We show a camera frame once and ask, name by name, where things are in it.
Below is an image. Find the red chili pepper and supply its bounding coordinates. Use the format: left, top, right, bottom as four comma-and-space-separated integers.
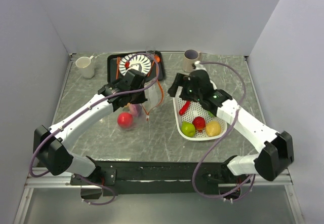
179, 101, 191, 116

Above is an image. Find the orange fork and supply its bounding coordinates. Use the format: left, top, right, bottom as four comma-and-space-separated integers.
116, 57, 121, 80

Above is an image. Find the white cup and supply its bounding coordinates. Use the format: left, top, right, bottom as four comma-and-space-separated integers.
75, 56, 95, 79

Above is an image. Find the orange fruit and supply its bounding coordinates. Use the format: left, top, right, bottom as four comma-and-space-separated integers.
123, 103, 130, 111

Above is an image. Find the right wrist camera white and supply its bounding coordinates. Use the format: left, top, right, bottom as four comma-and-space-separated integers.
192, 61, 206, 71

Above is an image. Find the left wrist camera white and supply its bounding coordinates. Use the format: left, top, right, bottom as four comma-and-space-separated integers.
125, 62, 142, 72

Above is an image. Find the red strawberry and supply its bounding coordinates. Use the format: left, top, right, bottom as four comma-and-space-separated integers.
192, 117, 206, 131

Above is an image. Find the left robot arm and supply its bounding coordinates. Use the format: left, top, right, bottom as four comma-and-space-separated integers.
33, 69, 146, 184

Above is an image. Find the orange spoon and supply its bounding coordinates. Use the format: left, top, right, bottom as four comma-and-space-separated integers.
147, 55, 160, 77

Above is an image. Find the striped white plate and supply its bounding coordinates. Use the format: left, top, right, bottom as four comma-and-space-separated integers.
119, 54, 152, 76

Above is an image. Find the white plastic basket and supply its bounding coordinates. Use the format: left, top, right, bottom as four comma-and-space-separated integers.
173, 87, 228, 141

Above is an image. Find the green pear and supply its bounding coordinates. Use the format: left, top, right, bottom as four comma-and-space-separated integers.
181, 121, 196, 137

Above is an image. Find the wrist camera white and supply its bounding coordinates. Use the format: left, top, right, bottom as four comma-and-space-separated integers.
125, 62, 142, 72
192, 61, 206, 71

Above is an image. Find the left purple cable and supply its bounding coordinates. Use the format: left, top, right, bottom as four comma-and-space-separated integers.
29, 52, 160, 206

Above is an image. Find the green cucumber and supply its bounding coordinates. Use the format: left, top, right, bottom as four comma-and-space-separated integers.
208, 111, 215, 118

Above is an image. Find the purple onion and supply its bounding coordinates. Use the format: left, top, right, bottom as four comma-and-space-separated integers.
129, 104, 142, 117

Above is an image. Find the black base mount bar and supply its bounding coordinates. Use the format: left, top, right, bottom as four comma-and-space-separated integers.
69, 158, 248, 196

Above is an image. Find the beige mug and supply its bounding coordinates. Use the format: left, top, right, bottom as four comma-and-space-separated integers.
182, 49, 201, 73

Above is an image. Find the clear zip top bag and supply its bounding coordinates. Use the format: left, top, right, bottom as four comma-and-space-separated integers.
117, 81, 165, 131

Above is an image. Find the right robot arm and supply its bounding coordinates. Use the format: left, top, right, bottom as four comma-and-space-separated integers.
168, 69, 294, 182

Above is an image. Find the red apple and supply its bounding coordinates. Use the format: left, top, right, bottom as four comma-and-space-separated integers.
117, 112, 133, 128

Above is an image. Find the yellow lemon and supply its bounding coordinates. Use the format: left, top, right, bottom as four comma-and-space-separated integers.
205, 121, 221, 137

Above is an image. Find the clear glass cup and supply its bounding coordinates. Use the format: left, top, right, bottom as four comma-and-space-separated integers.
145, 46, 155, 57

